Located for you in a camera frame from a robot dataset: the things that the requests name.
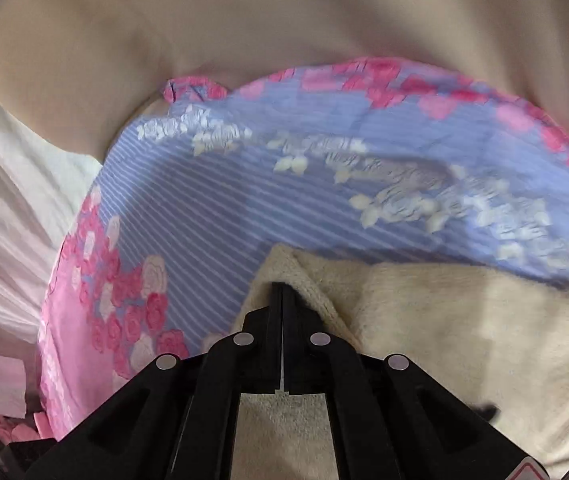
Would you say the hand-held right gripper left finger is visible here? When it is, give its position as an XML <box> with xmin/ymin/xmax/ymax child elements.
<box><xmin>24</xmin><ymin>282</ymin><xmax>284</xmax><ymax>480</ymax></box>

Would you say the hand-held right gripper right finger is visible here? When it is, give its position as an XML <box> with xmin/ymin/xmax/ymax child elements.
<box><xmin>283</xmin><ymin>284</ymin><xmax>541</xmax><ymax>480</ymax></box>

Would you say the cream knitted sweater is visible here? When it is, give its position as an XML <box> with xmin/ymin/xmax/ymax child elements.
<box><xmin>232</xmin><ymin>244</ymin><xmax>569</xmax><ymax>480</ymax></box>

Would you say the pink blue floral blanket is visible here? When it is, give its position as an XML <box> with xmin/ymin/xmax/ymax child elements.
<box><xmin>37</xmin><ymin>57</ymin><xmax>569</xmax><ymax>443</ymax></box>

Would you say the white satin curtain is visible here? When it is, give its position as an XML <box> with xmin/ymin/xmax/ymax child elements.
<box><xmin>0</xmin><ymin>72</ymin><xmax>105</xmax><ymax>418</ymax></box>

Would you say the beige cloth sheet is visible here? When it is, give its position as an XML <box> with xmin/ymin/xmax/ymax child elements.
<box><xmin>0</xmin><ymin>0</ymin><xmax>569</xmax><ymax>181</ymax></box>

